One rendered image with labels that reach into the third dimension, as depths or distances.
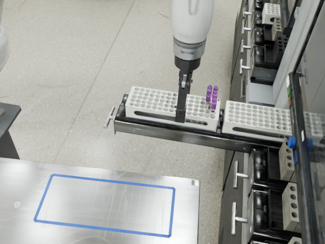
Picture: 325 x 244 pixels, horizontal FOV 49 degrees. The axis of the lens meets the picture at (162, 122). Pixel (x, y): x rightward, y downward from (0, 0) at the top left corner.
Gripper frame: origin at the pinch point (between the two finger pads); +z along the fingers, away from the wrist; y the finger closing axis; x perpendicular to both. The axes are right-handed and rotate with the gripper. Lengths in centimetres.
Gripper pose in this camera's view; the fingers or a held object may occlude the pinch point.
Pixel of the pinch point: (182, 105)
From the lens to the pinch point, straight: 114.1
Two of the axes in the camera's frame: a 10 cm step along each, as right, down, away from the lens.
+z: -0.3, 7.0, 7.2
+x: 9.8, 1.5, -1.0
